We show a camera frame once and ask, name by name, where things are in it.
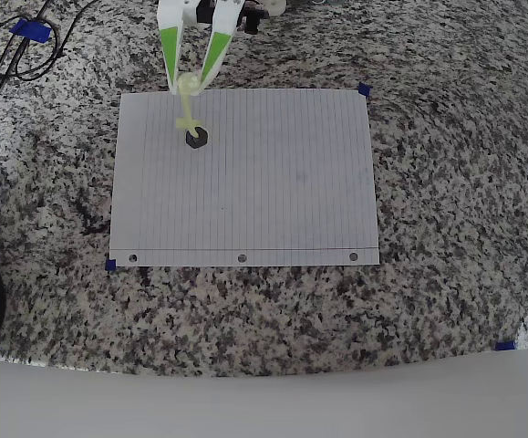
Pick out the yellow knotted rope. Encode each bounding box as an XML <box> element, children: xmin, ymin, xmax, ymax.
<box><xmin>174</xmin><ymin>71</ymin><xmax>205</xmax><ymax>141</ymax></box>

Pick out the black hex nut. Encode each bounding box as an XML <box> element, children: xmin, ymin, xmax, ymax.
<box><xmin>184</xmin><ymin>126</ymin><xmax>210</xmax><ymax>151</ymax></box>

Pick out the large blue tape strip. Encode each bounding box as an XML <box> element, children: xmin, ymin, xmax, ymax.
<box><xmin>9</xmin><ymin>18</ymin><xmax>54</xmax><ymax>43</ymax></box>

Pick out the lined paper sheet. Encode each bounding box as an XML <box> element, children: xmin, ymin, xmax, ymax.
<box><xmin>109</xmin><ymin>88</ymin><xmax>381</xmax><ymax>267</ymax></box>

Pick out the white backdrop board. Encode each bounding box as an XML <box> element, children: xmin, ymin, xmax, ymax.
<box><xmin>0</xmin><ymin>349</ymin><xmax>528</xmax><ymax>438</ymax></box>

